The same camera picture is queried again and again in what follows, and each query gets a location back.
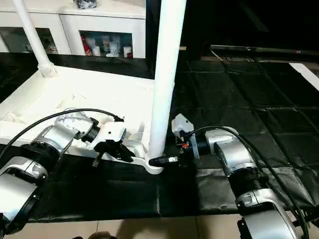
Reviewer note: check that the black work mat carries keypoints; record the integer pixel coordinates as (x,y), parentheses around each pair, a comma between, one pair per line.
(239,99)

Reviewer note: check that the black flat bar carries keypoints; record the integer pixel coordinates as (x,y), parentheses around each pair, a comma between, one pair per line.
(269,50)

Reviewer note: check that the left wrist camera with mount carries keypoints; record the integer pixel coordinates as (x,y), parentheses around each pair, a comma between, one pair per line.
(112,133)

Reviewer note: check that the white board strip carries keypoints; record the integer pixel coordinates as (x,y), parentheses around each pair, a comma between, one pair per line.
(305,74)

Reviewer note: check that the white plastic table top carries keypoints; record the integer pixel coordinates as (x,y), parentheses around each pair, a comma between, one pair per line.
(75,97)

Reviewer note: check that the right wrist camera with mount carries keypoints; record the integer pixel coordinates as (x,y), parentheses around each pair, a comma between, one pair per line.
(181,124)

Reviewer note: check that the red bottle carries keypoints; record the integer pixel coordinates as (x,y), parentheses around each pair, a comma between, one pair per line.
(85,47)

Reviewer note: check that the white cabinet with glass doors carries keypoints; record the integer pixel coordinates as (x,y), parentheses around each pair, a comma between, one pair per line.
(99,20)

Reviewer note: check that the black bundle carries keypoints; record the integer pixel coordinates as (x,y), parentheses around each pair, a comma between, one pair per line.
(86,4)

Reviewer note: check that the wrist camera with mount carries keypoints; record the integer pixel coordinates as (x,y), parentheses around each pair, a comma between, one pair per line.
(112,133)
(181,124)

